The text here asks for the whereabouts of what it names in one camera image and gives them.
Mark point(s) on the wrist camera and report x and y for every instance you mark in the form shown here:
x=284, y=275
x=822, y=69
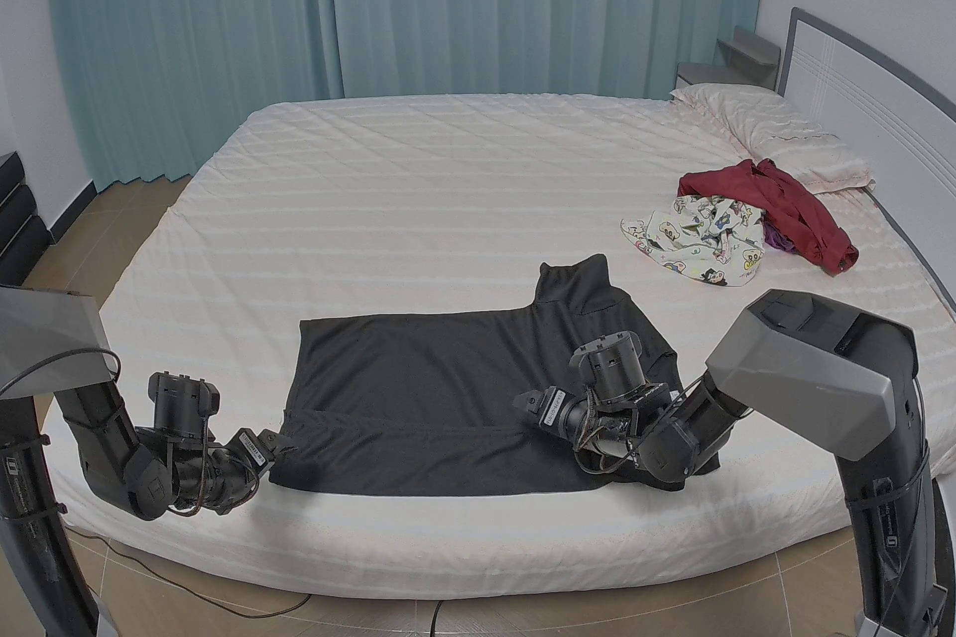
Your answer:
x=183, y=402
x=609, y=369

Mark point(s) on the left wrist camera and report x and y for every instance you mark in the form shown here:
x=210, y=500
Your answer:
x=183, y=402

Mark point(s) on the cream pillow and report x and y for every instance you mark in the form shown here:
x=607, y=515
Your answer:
x=784, y=134

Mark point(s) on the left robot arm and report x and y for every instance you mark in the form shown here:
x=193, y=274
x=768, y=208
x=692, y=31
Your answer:
x=104, y=447

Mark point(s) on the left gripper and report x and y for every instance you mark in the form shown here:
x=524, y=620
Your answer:
x=239, y=470

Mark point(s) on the grey bedside table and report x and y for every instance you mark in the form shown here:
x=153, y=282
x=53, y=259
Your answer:
x=728, y=70

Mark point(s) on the dark red garment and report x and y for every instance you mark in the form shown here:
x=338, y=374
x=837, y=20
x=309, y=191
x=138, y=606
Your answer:
x=799, y=208

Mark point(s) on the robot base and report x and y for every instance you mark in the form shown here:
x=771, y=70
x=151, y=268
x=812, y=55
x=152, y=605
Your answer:
x=870, y=626

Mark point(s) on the black T-shirt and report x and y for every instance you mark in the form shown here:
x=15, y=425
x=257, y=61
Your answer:
x=418, y=380

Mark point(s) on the black padded chair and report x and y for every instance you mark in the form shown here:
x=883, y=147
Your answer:
x=19, y=223

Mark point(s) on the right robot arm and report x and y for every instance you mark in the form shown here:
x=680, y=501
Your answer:
x=821, y=365

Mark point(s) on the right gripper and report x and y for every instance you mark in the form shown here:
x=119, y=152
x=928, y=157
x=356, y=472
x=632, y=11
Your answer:
x=571, y=421

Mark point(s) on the white printed garment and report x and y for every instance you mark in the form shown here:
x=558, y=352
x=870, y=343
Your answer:
x=702, y=246

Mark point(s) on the purple garment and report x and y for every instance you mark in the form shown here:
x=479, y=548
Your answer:
x=778, y=240

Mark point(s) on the bed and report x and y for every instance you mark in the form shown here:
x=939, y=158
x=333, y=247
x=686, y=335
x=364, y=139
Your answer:
x=411, y=186

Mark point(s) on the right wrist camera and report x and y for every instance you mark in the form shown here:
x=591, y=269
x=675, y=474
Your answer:
x=609, y=369

